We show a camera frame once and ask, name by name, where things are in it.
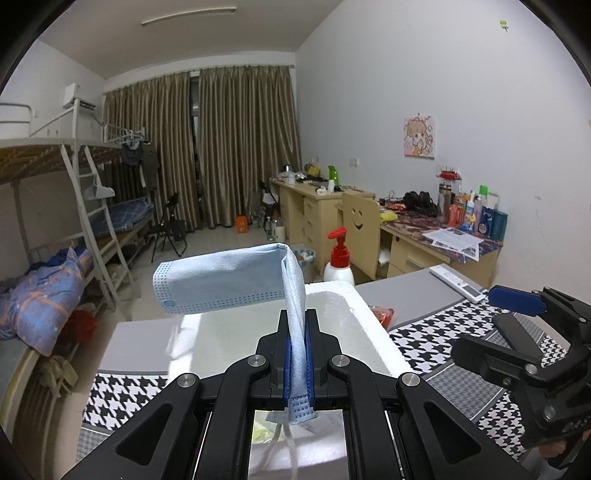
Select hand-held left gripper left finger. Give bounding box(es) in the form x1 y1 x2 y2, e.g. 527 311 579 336
60 310 296 480

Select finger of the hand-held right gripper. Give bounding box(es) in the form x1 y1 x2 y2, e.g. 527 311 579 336
450 335 555 398
488 285 591 333

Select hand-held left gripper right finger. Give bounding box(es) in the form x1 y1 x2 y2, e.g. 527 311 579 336
304 308 536 480

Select white foam box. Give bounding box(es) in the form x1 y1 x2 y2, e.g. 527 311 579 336
99 279 414 480

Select blue face mask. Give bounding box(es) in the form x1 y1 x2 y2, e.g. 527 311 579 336
152 243 320 480

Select person's right hand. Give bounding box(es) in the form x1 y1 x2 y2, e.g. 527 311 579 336
538 438 568 459

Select houndstooth tablecloth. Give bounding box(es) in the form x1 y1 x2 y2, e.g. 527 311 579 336
76 268 591 467

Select white remote control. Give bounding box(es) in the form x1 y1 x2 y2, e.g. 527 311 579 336
429 264 488 304

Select row of toiletry bottles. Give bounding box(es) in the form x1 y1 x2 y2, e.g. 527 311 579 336
436 168 509 241

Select printed papers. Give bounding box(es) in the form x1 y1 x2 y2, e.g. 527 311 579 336
422 227 485 257

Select red snack packet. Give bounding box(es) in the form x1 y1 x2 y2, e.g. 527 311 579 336
370 305 395 330

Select white lotion pump bottle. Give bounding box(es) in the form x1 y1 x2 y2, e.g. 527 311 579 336
323 227 355 286

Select wooden desk with patterned top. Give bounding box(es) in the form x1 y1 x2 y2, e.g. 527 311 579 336
379 208 502 289

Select black headphones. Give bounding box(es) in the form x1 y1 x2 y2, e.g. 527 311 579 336
403 191 437 215

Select wooden smiley chair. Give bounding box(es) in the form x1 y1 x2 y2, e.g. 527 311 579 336
340 191 382 281

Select plain wooden desk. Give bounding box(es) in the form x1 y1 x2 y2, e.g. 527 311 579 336
270 178 375 273

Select black tripod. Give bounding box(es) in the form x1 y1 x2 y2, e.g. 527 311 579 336
150 193 188 264

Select red bag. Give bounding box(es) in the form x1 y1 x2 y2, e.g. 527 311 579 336
69 309 98 343

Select white metal bunk bed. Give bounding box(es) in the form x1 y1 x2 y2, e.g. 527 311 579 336
0 102 153 324
104 124 158 259

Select brown curtain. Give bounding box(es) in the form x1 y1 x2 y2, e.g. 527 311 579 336
104 71 201 232
198 65 302 229

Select beige cloth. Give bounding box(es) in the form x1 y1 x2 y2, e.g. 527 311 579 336
39 354 79 398

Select blue plaid blanket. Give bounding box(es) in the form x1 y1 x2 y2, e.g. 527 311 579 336
0 247 93 356

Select hanging dark clothes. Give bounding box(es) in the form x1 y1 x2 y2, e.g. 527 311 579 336
121 141 162 190

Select white air conditioner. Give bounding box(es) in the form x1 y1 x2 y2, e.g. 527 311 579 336
62 82 97 110

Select ceiling tube light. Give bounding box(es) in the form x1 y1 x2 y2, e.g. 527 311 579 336
141 6 237 26

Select cartoon wall poster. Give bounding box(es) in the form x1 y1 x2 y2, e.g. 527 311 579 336
403 114 436 158

